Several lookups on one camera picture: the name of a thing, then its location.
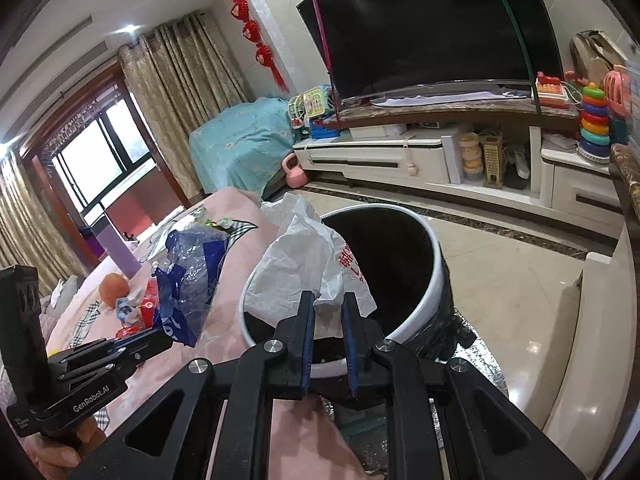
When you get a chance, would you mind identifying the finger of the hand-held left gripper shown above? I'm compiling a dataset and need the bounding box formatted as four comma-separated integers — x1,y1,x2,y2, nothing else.
47,329,161,368
61,330,175,387

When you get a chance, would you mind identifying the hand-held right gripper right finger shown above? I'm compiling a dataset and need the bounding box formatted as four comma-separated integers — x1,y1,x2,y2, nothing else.
341,291,586,480

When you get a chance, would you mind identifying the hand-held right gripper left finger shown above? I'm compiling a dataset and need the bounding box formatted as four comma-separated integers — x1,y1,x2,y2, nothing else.
65,291,321,480

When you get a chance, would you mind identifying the white plastic bag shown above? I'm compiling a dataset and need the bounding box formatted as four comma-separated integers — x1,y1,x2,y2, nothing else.
244,192,378,333

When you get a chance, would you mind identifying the blue plastic bag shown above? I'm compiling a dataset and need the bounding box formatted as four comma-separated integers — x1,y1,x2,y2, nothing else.
152,224,232,348

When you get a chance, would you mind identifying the white rimmed trash bin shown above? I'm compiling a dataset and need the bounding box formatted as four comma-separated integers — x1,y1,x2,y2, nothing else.
239,204,468,381

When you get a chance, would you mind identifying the person's left hand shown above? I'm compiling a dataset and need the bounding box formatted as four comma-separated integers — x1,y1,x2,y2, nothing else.
27,416,109,480

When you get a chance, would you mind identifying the blue and white wrapper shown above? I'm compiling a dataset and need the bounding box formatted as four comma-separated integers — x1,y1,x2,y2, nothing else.
115,295,144,322

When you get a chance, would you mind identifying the red packet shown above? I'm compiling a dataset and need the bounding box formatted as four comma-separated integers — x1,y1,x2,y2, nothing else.
139,280,162,327

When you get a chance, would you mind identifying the orange fruit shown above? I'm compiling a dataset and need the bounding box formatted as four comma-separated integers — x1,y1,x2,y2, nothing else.
98,272,130,307

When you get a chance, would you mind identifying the purple bottle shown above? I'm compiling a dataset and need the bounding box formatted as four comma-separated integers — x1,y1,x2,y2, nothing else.
97,224,139,282

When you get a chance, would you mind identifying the beige patterned curtain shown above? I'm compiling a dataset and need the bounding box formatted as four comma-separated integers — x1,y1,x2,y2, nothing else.
0,152,57,297
118,11,251,202

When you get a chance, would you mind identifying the silver foil mat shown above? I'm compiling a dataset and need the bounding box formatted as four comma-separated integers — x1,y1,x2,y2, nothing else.
439,329,509,402

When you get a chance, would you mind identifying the pink kettlebell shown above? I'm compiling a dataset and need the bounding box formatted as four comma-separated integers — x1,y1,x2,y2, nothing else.
281,154,307,189

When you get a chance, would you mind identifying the white television cabinet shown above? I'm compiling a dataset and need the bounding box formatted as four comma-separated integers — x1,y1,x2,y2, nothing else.
292,80,626,241

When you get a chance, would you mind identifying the pink cabinet child lock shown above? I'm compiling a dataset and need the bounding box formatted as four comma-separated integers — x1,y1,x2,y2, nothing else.
403,135,419,177

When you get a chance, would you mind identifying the teal floral furniture cover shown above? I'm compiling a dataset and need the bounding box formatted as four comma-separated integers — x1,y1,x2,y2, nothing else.
189,97,301,200

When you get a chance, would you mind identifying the orange and white container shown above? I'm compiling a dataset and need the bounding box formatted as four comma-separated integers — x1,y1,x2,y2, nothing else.
458,132,481,184

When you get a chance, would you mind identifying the yellow toy building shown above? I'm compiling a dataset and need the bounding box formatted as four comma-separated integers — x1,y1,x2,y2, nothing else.
480,139,504,189

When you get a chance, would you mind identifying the white toy basket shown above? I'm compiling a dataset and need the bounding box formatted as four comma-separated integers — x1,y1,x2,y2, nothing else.
287,94,307,128

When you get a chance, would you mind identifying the pastel toy phone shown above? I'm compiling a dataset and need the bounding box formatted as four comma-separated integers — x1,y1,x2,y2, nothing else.
304,87,332,117

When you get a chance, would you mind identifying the white cloth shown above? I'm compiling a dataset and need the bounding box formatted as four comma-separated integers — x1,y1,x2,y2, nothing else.
372,86,532,109

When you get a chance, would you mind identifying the red toy telephone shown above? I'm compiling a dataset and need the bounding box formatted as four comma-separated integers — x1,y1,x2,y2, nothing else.
535,72,569,109

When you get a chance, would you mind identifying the large black television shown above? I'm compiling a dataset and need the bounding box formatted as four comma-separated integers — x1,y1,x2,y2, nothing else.
296,0,566,107

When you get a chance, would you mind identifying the pink plastic toy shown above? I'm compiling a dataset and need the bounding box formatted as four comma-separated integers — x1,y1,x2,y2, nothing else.
602,70,632,112

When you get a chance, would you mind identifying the window with dark frame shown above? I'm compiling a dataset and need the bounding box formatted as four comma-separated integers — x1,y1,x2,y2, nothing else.
50,104,157,217

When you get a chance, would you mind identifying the red hanging ornament string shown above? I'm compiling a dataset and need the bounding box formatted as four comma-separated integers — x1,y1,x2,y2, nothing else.
222,0,290,93

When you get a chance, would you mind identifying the rainbow stacking ring toy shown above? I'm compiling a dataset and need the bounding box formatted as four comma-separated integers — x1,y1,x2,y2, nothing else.
576,82,614,165

